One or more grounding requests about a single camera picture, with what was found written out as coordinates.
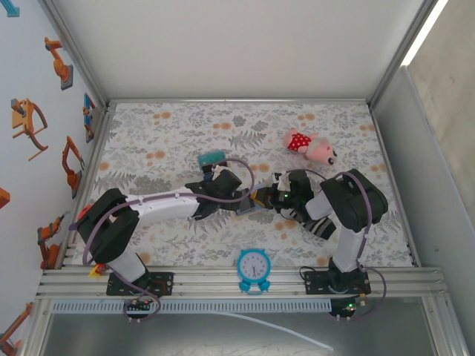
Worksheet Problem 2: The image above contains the teal credit card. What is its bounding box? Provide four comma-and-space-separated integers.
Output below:
197, 150, 226, 166

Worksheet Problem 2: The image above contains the floral patterned table mat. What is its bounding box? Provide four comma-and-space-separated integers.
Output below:
70, 102, 415, 268

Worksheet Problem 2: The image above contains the black white striped sock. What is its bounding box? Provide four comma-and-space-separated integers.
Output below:
289, 209, 338, 241

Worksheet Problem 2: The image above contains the pink pig plush toy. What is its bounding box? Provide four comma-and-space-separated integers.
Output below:
284, 128, 338, 165

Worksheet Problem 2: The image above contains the blue alarm clock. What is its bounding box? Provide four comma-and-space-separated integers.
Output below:
236, 248, 272, 296

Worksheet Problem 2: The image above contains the small circuit board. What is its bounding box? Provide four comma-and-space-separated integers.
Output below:
343, 294, 369, 311
125, 298, 154, 312

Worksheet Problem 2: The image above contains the white plastic tube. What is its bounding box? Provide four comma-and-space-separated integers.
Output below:
207, 310, 335, 352

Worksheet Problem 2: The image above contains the red orange plush toy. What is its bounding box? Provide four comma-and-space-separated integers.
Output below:
68, 204, 96, 234

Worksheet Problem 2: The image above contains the small yellow red toy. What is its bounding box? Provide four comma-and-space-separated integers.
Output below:
88, 261, 108, 278

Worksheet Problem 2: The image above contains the white light strip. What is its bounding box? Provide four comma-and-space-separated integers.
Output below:
402, 0, 451, 68

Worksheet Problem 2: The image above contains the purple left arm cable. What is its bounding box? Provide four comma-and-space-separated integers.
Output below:
82, 158, 256, 324

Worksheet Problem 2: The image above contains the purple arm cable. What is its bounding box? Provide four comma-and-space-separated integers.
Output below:
82, 158, 256, 324
284, 168, 389, 322

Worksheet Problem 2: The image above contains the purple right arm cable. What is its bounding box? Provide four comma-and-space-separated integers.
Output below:
284, 168, 389, 322

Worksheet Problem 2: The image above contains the short aluminium frame rail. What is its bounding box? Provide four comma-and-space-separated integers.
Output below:
106, 97, 373, 106

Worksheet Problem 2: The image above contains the wide aluminium base rail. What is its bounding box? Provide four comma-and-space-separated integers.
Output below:
35, 265, 446, 300

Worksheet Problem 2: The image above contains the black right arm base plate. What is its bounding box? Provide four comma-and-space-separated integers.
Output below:
304, 269, 372, 296

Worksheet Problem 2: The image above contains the aluminium side rail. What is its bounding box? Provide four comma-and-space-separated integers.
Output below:
55, 105, 114, 268
370, 105, 420, 267

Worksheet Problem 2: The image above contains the white slotted cable duct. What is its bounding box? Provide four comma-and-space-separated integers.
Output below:
50, 299, 333, 314

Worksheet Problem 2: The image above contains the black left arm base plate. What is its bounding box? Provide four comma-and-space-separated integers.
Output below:
106, 271, 175, 297

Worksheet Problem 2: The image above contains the black round mount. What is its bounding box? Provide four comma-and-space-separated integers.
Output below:
329, 296, 368, 322

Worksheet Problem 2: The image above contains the blue orange wall sticker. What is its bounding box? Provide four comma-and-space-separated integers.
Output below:
82, 92, 99, 145

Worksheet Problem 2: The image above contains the aluminium frame post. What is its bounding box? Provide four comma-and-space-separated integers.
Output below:
39, 0, 109, 108
365, 0, 441, 108

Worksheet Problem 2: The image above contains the orange claw wall sticker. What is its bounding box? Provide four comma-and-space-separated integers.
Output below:
10, 97, 50, 162

